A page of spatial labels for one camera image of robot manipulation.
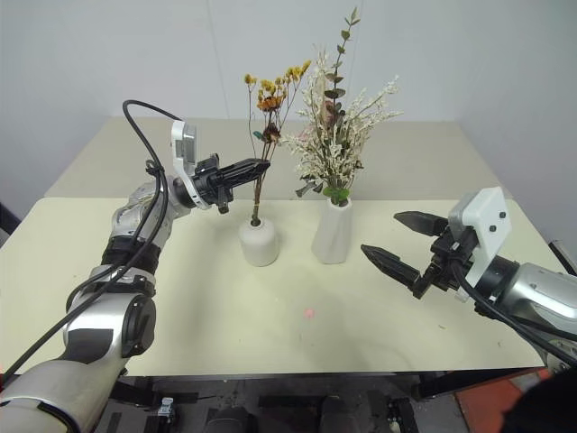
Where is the yellow dried flower bouquet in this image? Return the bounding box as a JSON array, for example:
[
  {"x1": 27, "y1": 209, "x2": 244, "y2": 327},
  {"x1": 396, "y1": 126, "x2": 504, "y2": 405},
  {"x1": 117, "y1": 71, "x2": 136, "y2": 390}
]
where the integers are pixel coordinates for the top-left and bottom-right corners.
[{"x1": 243, "y1": 60, "x2": 313, "y2": 226}]

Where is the short round white vase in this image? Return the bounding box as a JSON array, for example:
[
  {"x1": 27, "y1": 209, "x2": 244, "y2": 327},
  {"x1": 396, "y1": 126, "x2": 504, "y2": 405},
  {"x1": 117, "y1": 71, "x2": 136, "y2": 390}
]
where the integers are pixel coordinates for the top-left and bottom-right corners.
[{"x1": 238, "y1": 216, "x2": 279, "y2": 268}]

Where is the white and green flower bouquet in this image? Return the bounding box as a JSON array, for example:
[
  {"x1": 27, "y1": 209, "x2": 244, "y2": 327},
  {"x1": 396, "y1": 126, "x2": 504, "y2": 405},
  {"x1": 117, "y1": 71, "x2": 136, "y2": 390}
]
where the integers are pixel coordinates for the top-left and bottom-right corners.
[{"x1": 281, "y1": 5, "x2": 405, "y2": 207}]

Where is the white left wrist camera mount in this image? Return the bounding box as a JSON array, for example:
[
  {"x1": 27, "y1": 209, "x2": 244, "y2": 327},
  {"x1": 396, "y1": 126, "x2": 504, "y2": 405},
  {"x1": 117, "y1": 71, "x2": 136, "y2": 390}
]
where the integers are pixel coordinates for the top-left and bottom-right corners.
[{"x1": 169, "y1": 118, "x2": 213, "y2": 212}]

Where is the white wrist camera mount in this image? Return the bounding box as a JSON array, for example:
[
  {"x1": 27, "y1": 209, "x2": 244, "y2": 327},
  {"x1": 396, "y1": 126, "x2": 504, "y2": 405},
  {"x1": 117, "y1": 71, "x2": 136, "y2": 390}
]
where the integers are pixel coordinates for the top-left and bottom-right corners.
[
  {"x1": 169, "y1": 118, "x2": 213, "y2": 212},
  {"x1": 447, "y1": 186, "x2": 513, "y2": 302}
]

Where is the dark object beside table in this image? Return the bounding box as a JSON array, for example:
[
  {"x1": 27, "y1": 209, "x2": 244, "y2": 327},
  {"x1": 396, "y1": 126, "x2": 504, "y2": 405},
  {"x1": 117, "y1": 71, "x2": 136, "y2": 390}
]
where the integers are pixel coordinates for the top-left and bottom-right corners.
[{"x1": 0, "y1": 201, "x2": 23, "y2": 248}]

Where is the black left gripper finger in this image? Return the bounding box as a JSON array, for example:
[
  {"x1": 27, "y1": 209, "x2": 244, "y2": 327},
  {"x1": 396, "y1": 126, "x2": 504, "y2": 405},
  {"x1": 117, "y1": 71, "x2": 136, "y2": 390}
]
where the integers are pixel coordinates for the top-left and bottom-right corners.
[
  {"x1": 224, "y1": 170, "x2": 268, "y2": 189},
  {"x1": 223, "y1": 159, "x2": 272, "y2": 178}
]

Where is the tall twisted white vase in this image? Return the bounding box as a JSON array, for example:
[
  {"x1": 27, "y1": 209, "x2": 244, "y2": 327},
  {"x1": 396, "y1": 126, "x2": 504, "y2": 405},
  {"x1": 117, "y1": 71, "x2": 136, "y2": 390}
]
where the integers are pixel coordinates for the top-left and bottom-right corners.
[{"x1": 311, "y1": 196, "x2": 354, "y2": 265}]

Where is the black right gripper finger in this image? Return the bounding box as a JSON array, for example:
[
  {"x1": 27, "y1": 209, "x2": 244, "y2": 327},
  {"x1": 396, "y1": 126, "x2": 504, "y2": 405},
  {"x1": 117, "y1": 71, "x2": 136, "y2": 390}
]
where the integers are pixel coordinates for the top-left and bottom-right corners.
[
  {"x1": 360, "y1": 244, "x2": 425, "y2": 290},
  {"x1": 393, "y1": 210, "x2": 450, "y2": 238}
]

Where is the dark rounded shape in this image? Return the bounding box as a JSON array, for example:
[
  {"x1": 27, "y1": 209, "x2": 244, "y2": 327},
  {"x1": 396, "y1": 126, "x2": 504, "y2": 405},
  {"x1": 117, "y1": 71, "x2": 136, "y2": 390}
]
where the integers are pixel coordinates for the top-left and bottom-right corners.
[{"x1": 207, "y1": 404, "x2": 258, "y2": 433}]

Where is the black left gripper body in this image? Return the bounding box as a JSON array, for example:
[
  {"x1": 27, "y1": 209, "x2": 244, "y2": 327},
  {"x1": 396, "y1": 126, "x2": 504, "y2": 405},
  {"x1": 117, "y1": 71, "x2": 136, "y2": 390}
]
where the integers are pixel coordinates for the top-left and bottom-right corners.
[{"x1": 190, "y1": 152, "x2": 235, "y2": 216}]

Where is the black table frame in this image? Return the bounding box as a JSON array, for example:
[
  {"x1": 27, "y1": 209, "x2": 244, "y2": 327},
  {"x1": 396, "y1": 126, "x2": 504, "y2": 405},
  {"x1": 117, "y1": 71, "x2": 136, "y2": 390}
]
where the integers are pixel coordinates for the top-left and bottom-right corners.
[{"x1": 106, "y1": 368, "x2": 549, "y2": 407}]

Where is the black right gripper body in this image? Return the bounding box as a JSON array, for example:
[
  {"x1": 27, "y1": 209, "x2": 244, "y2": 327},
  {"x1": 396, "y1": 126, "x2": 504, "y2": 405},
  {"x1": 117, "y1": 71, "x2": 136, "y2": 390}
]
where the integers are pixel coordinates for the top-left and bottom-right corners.
[{"x1": 411, "y1": 224, "x2": 475, "y2": 299}]

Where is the small silver metal clamp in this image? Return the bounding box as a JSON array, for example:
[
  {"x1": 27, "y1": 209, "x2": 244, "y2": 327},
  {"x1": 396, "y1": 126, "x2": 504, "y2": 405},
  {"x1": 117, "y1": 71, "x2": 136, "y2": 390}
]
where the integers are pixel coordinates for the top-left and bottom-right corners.
[{"x1": 157, "y1": 396, "x2": 178, "y2": 426}]

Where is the red floor mat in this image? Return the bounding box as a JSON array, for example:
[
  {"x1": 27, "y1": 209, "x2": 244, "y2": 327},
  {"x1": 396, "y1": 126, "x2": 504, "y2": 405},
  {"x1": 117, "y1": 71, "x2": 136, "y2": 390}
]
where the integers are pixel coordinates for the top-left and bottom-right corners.
[{"x1": 453, "y1": 369, "x2": 549, "y2": 433}]

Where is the large black rounded object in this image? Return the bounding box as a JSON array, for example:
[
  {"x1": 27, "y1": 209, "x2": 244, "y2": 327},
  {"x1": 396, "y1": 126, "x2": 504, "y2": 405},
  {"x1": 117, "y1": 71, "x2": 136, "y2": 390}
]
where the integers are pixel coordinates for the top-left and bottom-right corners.
[{"x1": 507, "y1": 373, "x2": 577, "y2": 433}]

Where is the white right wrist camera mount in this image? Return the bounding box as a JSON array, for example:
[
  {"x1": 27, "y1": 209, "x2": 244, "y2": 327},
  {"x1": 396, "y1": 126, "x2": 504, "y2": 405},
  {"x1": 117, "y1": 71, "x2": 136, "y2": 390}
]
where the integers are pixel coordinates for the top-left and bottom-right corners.
[{"x1": 447, "y1": 186, "x2": 513, "y2": 302}]

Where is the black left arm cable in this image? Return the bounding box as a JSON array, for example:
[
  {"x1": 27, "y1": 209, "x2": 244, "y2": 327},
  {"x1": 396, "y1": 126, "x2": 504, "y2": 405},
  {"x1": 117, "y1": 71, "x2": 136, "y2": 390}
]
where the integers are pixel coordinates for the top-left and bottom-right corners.
[{"x1": 0, "y1": 99, "x2": 185, "y2": 384}]

